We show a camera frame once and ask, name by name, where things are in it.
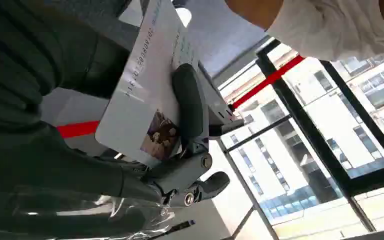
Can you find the round white ceiling light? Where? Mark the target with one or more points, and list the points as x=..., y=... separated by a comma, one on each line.
x=184, y=16

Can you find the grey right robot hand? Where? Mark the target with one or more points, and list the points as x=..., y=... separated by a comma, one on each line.
x=62, y=179

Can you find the black window frame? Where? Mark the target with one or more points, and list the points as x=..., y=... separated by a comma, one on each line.
x=314, y=136

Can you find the ribbed grey right robot arm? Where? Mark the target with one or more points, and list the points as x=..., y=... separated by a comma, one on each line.
x=10, y=66

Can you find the person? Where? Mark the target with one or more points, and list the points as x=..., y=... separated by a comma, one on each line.
x=328, y=26

